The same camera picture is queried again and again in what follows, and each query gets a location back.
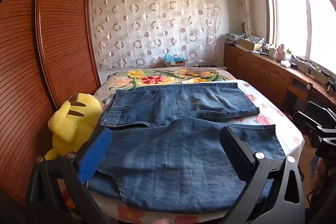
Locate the pink bottle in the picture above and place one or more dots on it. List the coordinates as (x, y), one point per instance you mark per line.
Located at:
(281, 53)

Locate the circle patterned wall curtain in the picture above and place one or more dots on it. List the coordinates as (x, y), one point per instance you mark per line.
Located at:
(155, 27)

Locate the wooden louvered wardrobe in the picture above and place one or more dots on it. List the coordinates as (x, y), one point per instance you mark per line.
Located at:
(52, 43)

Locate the floral blanket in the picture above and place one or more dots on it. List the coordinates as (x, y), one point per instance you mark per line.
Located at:
(162, 78)

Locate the green capped bottle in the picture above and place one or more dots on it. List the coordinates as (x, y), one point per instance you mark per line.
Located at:
(288, 55)

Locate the white jar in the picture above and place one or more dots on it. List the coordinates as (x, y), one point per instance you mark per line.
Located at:
(273, 53)

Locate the bed with floral sheet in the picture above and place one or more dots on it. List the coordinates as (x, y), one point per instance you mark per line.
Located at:
(270, 111)

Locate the blue denim pants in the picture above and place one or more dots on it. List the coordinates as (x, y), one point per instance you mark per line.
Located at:
(170, 158)

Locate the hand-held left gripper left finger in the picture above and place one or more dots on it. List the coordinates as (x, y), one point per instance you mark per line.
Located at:
(92, 155)

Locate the patterned cloth bundle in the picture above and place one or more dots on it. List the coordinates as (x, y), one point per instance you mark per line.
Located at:
(244, 36)

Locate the long wooden cabinet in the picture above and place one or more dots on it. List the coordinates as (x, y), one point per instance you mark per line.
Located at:
(257, 69)

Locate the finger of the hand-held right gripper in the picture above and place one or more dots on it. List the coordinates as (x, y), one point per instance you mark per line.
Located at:
(319, 109)
(305, 121)

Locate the cardboard box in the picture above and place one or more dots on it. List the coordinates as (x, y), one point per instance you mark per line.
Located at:
(249, 44)

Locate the yellow plush toy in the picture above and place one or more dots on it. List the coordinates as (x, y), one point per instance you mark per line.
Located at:
(68, 130)

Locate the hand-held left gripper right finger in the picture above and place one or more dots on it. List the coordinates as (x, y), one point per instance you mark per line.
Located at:
(237, 158)

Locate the blue plush toy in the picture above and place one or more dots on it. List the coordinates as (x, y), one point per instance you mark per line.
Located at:
(168, 58)

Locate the wooden framed window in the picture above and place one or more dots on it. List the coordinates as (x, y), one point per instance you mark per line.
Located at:
(302, 16)

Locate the person's right hand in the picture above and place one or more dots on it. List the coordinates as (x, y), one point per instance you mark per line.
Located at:
(319, 170)

